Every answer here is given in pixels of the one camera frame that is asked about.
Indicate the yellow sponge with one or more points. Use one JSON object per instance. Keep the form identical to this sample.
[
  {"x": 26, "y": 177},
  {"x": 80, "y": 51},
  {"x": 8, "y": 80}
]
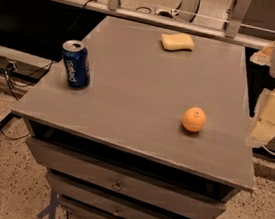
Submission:
[{"x": 175, "y": 42}]

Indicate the metal window rail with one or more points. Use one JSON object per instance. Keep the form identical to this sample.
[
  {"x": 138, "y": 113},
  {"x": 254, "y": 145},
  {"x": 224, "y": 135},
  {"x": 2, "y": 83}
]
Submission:
[{"x": 134, "y": 7}]

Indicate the grey drawer cabinet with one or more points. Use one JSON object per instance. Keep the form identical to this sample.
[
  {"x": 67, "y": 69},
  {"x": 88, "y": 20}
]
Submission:
[{"x": 118, "y": 150}]

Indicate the orange fruit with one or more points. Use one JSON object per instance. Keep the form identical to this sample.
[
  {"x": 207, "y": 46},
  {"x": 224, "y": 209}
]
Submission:
[{"x": 194, "y": 119}]

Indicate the blue pepsi can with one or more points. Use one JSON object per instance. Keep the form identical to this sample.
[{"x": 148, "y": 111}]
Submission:
[{"x": 74, "y": 55}]

